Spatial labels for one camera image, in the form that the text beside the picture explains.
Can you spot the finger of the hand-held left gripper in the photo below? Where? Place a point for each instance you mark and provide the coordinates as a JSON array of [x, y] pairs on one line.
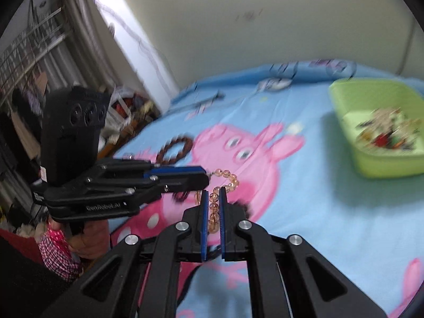
[[188, 182], [179, 171]]

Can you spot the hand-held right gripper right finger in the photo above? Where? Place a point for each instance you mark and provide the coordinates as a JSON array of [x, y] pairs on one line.
[[223, 225]]

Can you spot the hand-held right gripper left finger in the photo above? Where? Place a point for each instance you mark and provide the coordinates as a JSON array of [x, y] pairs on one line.
[[204, 225]]

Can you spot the green plastic tray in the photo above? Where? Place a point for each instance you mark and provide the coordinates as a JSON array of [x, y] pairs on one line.
[[374, 165]]

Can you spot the pile of jewellery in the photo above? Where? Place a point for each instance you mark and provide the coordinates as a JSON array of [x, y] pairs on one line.
[[384, 140]]

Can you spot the person's left forearm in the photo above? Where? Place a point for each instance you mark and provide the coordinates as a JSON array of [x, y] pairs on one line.
[[56, 255]]

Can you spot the person's left hand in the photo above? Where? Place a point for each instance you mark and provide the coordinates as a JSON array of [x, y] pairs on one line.
[[96, 238]]

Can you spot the bedside clutter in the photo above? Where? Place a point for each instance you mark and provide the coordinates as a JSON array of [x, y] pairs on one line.
[[132, 122]]

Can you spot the white plastic bag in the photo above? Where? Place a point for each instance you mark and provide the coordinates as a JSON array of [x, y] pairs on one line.
[[124, 94]]

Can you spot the dark cloth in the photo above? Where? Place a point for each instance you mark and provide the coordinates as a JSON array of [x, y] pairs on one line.
[[26, 288]]

